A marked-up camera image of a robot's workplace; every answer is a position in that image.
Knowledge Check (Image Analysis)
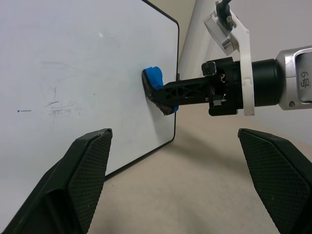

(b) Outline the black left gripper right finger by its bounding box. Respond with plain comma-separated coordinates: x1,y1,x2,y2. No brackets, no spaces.
237,128,312,234

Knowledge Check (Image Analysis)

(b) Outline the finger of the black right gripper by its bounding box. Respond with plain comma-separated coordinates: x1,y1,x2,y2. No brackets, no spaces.
149,76,213,114

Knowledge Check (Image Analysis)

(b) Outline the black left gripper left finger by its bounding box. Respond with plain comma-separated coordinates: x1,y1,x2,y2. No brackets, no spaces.
0,128,114,234

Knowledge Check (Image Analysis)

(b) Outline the blue whiteboard eraser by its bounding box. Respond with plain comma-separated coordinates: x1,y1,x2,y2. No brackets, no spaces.
141,66,179,116

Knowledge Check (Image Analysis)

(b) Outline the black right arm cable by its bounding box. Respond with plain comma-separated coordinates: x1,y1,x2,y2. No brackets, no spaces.
215,0,233,16

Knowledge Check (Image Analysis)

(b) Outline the white whiteboard with black frame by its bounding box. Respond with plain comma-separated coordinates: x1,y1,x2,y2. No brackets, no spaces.
0,0,180,232

